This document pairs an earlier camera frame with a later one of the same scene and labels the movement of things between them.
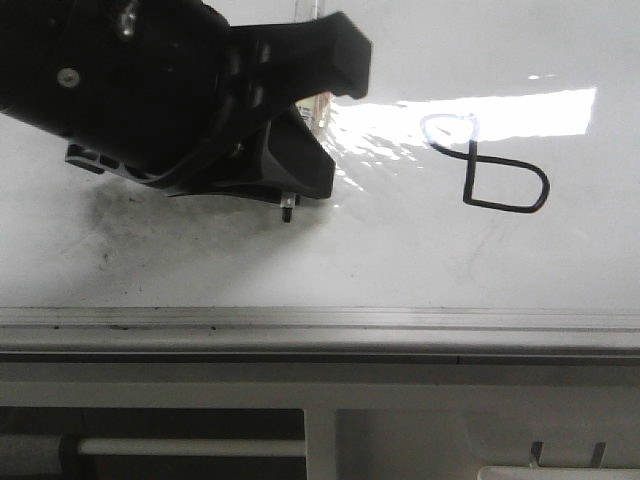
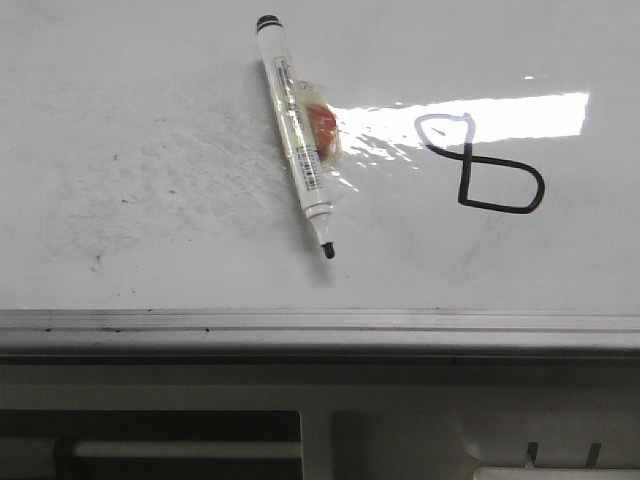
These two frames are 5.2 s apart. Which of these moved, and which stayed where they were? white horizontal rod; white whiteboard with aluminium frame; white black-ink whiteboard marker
Moved: white black-ink whiteboard marker
Stayed: white horizontal rod; white whiteboard with aluminium frame
